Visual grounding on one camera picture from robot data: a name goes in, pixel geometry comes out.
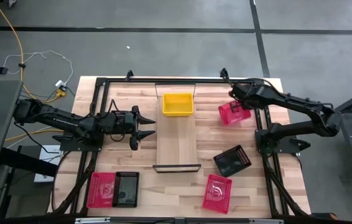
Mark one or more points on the wooden centre board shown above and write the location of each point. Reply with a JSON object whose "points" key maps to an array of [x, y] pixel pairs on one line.
{"points": [[175, 143]]}

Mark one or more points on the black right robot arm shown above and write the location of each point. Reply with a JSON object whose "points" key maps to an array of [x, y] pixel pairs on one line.
{"points": [[300, 105]]}

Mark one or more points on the white power adapter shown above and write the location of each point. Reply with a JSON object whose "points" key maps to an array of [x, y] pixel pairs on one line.
{"points": [[60, 84]]}

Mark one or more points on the white box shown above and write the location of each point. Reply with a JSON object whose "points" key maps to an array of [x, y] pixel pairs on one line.
{"points": [[48, 161]]}

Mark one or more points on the black plastic basket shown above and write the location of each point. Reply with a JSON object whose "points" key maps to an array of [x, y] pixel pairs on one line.
{"points": [[232, 161], [126, 189]]}

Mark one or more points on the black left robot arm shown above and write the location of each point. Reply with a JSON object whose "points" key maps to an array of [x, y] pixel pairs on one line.
{"points": [[63, 119]]}

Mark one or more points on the yellow plug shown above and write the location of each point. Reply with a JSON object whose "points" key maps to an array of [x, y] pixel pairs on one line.
{"points": [[60, 93]]}

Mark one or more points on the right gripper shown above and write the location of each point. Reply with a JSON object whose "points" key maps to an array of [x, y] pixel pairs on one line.
{"points": [[244, 93]]}

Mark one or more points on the black metal table frame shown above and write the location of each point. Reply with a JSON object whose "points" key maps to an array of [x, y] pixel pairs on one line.
{"points": [[132, 81]]}

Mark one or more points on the pink plastic basket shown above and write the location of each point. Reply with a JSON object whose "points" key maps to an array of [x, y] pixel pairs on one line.
{"points": [[235, 119], [216, 194], [101, 189]]}

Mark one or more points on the yellow plastic basket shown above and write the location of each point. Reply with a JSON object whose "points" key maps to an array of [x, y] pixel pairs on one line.
{"points": [[178, 105]]}

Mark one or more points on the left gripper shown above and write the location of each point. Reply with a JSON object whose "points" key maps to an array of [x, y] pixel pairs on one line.
{"points": [[126, 124]]}

